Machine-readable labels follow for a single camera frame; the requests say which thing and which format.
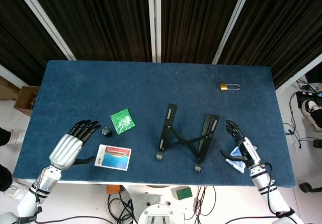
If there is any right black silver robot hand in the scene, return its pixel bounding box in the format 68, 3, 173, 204
220, 119, 263, 170

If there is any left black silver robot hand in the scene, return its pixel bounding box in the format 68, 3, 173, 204
48, 119, 102, 171

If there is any black folding laptop stand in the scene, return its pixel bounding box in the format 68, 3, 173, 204
155, 103, 220, 173

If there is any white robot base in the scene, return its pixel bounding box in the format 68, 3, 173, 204
124, 185, 199, 224

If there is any brown cardboard box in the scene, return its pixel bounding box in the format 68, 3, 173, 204
0, 76, 21, 101

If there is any blue white tissue packet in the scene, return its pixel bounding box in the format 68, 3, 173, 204
225, 145, 258, 173

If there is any postcard with blue picture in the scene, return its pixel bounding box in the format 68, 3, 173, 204
94, 144, 132, 171

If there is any black trouser leg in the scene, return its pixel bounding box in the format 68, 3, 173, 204
0, 127, 13, 148
0, 156, 13, 192

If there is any open cardboard box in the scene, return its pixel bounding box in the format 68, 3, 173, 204
14, 85, 40, 117

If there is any orange plastic object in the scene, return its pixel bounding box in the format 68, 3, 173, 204
105, 184, 124, 195

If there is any green foil packet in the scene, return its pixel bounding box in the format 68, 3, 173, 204
110, 107, 136, 134

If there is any brass padlock with long shackle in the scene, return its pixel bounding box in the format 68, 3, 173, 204
219, 82, 241, 92

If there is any black caster wheel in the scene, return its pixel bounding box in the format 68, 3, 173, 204
298, 182, 322, 194

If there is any black and white sneaker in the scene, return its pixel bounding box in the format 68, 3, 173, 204
301, 98, 322, 129

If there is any black power strip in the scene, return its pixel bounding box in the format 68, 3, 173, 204
296, 91, 322, 106

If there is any small green box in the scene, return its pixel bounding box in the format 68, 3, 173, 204
171, 186, 194, 201

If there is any dark pleated curtain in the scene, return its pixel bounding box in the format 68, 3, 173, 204
217, 0, 322, 89
0, 0, 68, 86
26, 0, 151, 62
160, 0, 246, 64

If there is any black floor cable bundle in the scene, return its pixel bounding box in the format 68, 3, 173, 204
107, 192, 138, 224

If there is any white frame post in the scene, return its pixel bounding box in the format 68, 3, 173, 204
275, 54, 322, 95
147, 0, 162, 63
212, 0, 255, 65
11, 0, 77, 61
0, 64, 23, 89

